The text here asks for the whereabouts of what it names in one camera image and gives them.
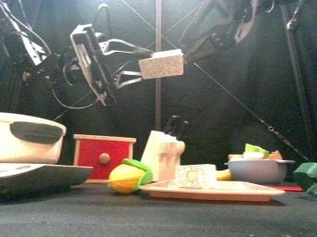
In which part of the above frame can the white speckled rice block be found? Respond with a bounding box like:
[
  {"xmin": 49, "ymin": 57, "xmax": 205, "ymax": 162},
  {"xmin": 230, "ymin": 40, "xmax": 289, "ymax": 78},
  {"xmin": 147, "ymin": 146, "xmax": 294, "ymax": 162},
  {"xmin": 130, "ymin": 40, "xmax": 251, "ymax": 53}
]
[{"xmin": 138, "ymin": 48, "xmax": 186, "ymax": 81}]

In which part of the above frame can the white egg block yellow yolk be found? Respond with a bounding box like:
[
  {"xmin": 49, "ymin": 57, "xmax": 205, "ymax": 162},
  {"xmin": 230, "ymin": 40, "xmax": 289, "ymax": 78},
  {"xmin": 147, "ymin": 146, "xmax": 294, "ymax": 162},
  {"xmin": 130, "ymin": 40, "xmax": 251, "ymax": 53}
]
[{"xmin": 175, "ymin": 163, "xmax": 218, "ymax": 190}]

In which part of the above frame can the red wooden drawer box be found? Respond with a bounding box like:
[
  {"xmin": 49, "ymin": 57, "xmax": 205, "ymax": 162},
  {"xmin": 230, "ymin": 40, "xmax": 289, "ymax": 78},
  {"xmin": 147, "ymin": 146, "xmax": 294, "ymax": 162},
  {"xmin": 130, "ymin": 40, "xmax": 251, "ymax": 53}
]
[{"xmin": 72, "ymin": 133, "xmax": 138, "ymax": 185}]

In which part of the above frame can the white knife block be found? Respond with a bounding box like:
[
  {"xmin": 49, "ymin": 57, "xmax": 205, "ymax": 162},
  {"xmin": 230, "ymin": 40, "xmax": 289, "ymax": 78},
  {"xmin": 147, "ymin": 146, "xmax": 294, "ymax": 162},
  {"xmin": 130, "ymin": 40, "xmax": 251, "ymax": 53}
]
[{"xmin": 140, "ymin": 130, "xmax": 187, "ymax": 183}]

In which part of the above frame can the yellow green toy corn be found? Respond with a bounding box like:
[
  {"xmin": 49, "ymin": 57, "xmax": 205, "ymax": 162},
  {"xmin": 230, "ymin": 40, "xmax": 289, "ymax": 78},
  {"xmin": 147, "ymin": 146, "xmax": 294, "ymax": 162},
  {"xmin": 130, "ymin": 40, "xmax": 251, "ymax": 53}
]
[{"xmin": 107, "ymin": 158, "xmax": 155, "ymax": 195}]

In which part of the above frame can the green toy vegetable piece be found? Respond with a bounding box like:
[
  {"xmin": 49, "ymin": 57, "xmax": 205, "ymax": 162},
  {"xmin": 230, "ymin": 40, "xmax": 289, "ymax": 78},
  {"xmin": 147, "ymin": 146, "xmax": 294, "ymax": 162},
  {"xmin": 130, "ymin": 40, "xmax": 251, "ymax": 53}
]
[{"xmin": 243, "ymin": 143, "xmax": 271, "ymax": 159}]

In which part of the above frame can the white toy food piece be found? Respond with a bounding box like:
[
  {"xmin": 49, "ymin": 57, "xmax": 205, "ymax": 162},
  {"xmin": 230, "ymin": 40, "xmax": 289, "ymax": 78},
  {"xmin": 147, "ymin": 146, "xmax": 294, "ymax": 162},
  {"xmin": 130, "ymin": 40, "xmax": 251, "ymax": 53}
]
[{"xmin": 242, "ymin": 151, "xmax": 266, "ymax": 161}]

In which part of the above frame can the orange toy food piece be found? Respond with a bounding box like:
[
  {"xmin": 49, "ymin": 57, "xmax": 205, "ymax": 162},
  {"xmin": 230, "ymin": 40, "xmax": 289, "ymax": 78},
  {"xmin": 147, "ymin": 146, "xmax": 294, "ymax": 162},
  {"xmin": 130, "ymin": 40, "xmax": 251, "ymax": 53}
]
[{"xmin": 267, "ymin": 150, "xmax": 285, "ymax": 161}]

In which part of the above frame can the dark grey plate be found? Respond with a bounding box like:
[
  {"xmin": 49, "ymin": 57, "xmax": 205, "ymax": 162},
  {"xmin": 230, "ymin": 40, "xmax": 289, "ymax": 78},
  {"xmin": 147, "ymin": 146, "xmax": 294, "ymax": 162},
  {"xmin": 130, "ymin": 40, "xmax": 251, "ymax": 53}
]
[{"xmin": 0, "ymin": 162, "xmax": 94, "ymax": 196}]

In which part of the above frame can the yellow toy banana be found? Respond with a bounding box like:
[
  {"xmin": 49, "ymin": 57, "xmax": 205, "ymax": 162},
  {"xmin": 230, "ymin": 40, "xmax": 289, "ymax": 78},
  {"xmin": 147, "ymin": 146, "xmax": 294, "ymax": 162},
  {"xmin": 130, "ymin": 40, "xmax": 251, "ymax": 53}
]
[{"xmin": 215, "ymin": 168, "xmax": 235, "ymax": 181}]

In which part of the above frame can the grey toy cooking pot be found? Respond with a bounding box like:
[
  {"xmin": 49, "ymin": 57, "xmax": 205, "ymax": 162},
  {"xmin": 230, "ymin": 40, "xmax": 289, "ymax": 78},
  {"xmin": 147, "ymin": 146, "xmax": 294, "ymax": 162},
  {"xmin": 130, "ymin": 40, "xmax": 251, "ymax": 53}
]
[{"xmin": 225, "ymin": 158, "xmax": 297, "ymax": 186}]

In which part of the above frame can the pink plastic tray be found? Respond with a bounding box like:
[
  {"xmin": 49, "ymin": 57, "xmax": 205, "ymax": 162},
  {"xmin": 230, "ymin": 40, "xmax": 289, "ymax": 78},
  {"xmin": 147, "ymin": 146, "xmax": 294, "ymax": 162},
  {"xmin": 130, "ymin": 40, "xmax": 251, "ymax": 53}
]
[{"xmin": 138, "ymin": 180, "xmax": 287, "ymax": 203}]

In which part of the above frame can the green toy block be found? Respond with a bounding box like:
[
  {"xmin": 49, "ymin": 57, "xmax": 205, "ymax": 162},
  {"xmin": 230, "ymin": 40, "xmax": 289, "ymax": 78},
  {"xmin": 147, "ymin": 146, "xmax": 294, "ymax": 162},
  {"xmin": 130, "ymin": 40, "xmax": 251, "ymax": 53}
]
[{"xmin": 291, "ymin": 162, "xmax": 317, "ymax": 197}]

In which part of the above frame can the red flat mat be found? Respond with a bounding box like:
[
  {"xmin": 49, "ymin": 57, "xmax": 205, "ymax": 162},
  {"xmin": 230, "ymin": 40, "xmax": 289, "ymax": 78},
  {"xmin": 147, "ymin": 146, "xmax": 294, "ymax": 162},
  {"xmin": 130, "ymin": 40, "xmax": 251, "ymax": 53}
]
[{"xmin": 270, "ymin": 183, "xmax": 306, "ymax": 193}]

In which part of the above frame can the vertical metal frame pole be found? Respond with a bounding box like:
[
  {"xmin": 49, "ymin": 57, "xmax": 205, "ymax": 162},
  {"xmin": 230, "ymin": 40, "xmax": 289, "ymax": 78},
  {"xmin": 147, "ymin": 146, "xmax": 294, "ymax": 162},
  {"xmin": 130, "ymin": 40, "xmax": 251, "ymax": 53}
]
[{"xmin": 155, "ymin": 0, "xmax": 163, "ymax": 131}]

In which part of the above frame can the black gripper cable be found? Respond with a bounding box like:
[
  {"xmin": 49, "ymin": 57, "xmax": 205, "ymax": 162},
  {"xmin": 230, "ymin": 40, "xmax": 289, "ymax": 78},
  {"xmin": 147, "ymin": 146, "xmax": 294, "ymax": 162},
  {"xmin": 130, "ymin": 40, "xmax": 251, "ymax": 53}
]
[{"xmin": 49, "ymin": 63, "xmax": 102, "ymax": 111}]

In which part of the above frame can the black knife handle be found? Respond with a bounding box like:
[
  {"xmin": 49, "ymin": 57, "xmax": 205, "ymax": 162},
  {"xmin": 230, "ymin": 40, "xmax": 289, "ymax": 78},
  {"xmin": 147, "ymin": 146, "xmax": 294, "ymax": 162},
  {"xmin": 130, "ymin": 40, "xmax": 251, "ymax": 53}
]
[
  {"xmin": 175, "ymin": 120, "xmax": 191, "ymax": 141},
  {"xmin": 163, "ymin": 115, "xmax": 182, "ymax": 135}
]

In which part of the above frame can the diagonal steel brace wire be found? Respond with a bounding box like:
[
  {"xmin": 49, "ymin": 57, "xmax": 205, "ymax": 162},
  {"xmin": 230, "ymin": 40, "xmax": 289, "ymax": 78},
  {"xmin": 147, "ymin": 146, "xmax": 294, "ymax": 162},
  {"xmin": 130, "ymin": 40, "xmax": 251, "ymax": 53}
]
[{"xmin": 119, "ymin": 0, "xmax": 312, "ymax": 163}]

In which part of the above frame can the white pot with black handle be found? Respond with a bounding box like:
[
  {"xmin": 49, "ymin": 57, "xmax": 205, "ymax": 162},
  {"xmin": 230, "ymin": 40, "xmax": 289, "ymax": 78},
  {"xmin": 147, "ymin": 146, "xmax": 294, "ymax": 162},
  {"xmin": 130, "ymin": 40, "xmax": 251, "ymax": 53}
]
[{"xmin": 0, "ymin": 112, "xmax": 68, "ymax": 165}]

